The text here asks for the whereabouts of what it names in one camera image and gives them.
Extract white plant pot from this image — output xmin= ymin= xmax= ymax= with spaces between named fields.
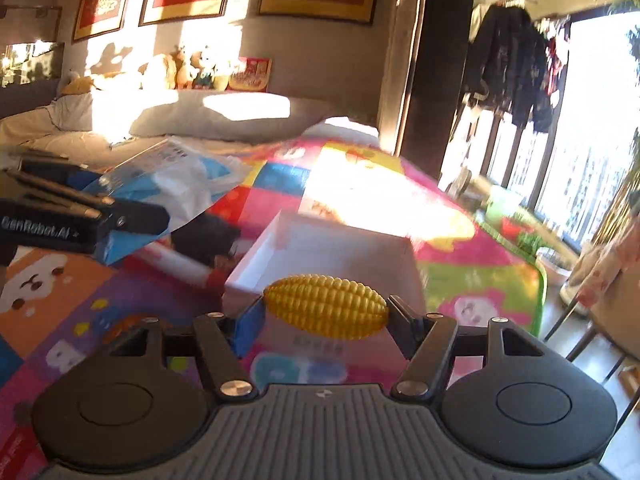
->
xmin=536 ymin=247 xmax=578 ymax=287

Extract pink cardboard box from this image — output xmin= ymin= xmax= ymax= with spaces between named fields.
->
xmin=222 ymin=211 xmax=426 ymax=370

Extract plush toys on sofa back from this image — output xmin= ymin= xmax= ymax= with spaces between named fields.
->
xmin=58 ymin=44 xmax=234 ymax=96

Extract chair with floral cloth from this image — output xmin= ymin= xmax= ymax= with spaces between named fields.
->
xmin=544 ymin=217 xmax=639 ymax=376

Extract hanging dark clothes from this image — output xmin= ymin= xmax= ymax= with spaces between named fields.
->
xmin=462 ymin=4 xmax=566 ymax=133

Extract black plush toy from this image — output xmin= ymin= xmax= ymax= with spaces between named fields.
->
xmin=170 ymin=212 xmax=241 ymax=269

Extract red gift box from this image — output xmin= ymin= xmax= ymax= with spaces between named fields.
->
xmin=227 ymin=58 xmax=272 ymax=92

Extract yellow toy corn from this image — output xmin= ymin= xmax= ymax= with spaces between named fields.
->
xmin=262 ymin=274 xmax=388 ymax=340

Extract red white plush rocket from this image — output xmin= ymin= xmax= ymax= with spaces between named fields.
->
xmin=132 ymin=242 xmax=228 ymax=292

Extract blue white plastic pouch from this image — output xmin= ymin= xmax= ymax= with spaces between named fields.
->
xmin=85 ymin=140 xmax=250 ymax=266

